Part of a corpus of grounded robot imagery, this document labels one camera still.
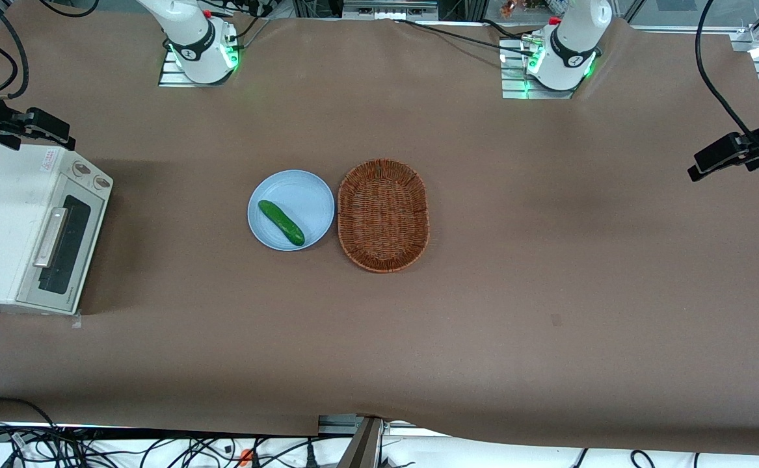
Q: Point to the brown oval wicker basket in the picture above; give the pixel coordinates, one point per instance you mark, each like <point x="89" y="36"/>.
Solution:
<point x="383" y="214"/>

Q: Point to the light blue round plate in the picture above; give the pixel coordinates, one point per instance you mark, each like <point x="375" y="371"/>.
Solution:
<point x="301" y="195"/>

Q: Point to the metal frame rail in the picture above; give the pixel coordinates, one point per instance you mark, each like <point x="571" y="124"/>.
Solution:
<point x="389" y="9"/>

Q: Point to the brown table cover sheet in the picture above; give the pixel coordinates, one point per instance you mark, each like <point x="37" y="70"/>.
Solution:
<point x="548" y="260"/>

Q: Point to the red warning sticker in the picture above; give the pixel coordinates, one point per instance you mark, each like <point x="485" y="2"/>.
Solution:
<point x="49" y="159"/>

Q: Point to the green cucumber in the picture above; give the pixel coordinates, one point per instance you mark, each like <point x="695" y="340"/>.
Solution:
<point x="281" y="223"/>

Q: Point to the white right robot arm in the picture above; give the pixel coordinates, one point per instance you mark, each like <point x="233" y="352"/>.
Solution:
<point x="190" y="32"/>

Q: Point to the round oven control knob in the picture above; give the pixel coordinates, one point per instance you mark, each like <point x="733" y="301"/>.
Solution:
<point x="81" y="169"/>
<point x="101" y="182"/>

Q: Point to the clear tape piece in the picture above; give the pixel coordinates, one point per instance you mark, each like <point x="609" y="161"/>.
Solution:
<point x="77" y="320"/>

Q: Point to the dark metal frame post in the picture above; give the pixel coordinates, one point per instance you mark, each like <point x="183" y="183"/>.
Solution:
<point x="366" y="445"/>

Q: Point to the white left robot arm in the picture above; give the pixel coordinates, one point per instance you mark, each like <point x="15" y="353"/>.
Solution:
<point x="574" y="39"/>

